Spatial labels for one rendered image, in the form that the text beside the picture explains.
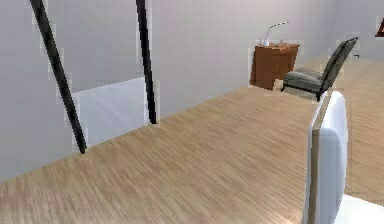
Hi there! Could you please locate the dark grey lounge chair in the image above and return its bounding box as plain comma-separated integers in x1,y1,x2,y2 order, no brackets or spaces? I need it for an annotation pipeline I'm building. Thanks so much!
280,36,359,102

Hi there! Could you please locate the white chair with wooden edge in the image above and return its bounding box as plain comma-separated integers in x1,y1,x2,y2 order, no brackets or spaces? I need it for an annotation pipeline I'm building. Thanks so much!
302,90,384,224

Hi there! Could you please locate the brown wooden desk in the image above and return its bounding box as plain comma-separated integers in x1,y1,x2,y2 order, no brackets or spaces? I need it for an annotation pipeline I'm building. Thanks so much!
249,42,300,91

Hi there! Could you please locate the white desk lamp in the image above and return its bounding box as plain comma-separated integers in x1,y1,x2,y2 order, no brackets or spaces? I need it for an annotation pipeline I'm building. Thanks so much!
259,21,290,47

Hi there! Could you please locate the dark red framed picture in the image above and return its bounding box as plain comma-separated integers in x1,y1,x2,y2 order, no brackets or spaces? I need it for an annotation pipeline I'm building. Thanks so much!
374,16,384,38

